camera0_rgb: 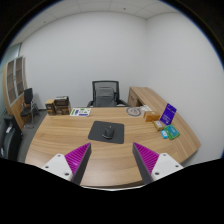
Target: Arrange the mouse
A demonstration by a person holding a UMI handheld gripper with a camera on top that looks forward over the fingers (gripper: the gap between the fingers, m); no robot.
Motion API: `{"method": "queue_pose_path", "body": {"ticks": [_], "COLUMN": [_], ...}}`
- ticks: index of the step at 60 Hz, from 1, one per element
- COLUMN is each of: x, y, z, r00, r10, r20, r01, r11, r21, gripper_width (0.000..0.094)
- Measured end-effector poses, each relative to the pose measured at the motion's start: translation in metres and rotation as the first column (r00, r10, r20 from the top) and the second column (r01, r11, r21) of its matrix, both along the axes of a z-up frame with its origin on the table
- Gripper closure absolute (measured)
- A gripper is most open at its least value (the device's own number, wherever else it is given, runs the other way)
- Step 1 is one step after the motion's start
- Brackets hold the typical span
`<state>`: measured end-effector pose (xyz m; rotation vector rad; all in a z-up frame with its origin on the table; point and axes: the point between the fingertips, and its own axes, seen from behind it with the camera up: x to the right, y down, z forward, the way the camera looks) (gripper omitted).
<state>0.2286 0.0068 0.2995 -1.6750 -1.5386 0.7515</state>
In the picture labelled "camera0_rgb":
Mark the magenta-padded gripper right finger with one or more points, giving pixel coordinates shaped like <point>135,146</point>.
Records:
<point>165,163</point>

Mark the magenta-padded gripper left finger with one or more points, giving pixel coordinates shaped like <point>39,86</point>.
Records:
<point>58,165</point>

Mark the black computer mouse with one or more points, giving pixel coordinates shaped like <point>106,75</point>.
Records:
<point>108,132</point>

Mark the dark grey mouse pad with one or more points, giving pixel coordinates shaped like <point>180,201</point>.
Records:
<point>96,133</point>

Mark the small blue packet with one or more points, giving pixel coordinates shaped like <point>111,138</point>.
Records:
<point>164,134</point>

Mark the green packet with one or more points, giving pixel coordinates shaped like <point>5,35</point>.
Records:
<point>172,132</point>

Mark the small tan box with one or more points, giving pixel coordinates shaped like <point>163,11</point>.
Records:
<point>158,125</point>

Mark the small orange box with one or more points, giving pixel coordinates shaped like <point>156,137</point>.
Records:
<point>151,116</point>

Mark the purple card sign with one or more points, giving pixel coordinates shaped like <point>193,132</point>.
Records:
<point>168,114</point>

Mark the black leather armchair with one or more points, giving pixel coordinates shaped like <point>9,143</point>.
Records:
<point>11,140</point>

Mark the wide brown cardboard box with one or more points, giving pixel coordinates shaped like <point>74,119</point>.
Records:
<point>63,110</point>

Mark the white printed sticker sheet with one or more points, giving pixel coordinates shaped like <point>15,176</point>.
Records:
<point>80,112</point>

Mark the tall brown cardboard box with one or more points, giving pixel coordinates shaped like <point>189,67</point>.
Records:
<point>50,107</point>

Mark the open black box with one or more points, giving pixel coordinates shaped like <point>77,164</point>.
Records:
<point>61,100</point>

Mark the wooden side desk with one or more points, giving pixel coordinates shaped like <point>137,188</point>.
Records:
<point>143,96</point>

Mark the grey backpack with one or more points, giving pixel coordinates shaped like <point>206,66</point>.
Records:
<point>105,96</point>

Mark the black mesh office chair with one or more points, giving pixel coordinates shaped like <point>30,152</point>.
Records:
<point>94,90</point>

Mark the wooden shelf unit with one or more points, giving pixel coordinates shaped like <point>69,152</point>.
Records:
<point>15,86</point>

